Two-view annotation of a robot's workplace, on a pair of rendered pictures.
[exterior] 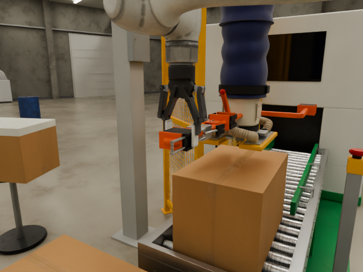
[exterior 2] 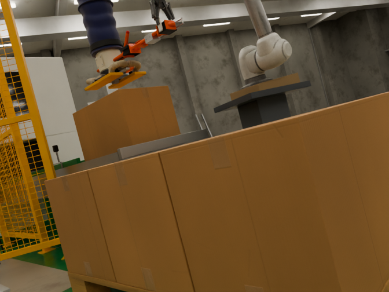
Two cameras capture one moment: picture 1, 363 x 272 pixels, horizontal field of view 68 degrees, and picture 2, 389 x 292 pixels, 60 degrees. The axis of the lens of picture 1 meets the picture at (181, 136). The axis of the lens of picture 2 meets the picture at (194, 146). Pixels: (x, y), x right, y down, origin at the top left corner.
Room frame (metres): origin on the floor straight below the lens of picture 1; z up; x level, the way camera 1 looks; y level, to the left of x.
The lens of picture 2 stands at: (0.30, 1.85, 0.55)
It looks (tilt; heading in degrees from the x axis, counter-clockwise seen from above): 1 degrees down; 285
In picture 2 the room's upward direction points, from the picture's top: 15 degrees counter-clockwise
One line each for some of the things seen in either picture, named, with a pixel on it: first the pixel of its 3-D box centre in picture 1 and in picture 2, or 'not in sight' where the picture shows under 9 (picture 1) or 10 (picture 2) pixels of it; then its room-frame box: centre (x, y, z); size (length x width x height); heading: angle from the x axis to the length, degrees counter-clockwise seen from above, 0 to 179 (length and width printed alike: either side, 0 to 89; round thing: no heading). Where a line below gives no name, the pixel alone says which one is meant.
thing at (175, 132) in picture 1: (177, 138); (165, 27); (0.77, 0.01, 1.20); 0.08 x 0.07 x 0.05; 151
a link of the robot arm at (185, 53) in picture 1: (181, 54); not in sight; (0.78, 0.00, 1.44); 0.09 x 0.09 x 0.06
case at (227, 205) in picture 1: (235, 198); (126, 128); (1.30, -0.28, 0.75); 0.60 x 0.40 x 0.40; 150
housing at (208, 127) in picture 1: (199, 131); (152, 38); (0.89, -0.06, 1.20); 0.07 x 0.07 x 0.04; 61
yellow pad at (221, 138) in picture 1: (222, 132); (102, 79); (1.34, -0.21, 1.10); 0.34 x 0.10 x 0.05; 151
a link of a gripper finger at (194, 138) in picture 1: (194, 134); not in sight; (0.75, -0.04, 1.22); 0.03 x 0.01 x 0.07; 150
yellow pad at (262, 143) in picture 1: (260, 136); (125, 78); (1.25, -0.37, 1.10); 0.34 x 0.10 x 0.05; 151
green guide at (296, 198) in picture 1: (313, 169); not in sight; (2.15, -1.10, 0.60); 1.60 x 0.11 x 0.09; 150
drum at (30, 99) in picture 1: (29, 110); not in sight; (7.44, 4.18, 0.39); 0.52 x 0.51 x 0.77; 40
